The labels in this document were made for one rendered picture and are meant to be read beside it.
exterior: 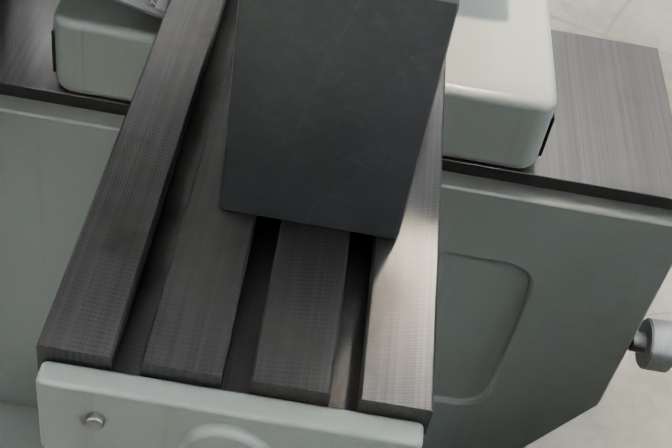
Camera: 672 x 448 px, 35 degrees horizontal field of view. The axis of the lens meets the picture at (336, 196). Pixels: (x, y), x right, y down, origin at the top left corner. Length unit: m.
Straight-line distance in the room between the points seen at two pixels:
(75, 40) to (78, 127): 0.10
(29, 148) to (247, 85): 0.55
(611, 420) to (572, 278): 0.73
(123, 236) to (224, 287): 0.07
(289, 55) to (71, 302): 0.19
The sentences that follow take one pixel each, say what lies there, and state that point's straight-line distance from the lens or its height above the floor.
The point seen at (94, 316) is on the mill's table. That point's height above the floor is 0.94.
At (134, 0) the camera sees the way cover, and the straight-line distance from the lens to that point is 1.00.
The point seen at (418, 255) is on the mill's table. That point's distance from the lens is 0.70.
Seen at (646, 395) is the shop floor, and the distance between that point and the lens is 1.95.
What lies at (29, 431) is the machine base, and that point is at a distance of 1.49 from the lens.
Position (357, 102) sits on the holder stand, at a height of 1.05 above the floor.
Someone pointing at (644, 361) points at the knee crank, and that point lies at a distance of 1.28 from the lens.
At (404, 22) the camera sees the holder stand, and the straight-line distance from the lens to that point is 0.59.
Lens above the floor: 1.43
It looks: 43 degrees down
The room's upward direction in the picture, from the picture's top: 11 degrees clockwise
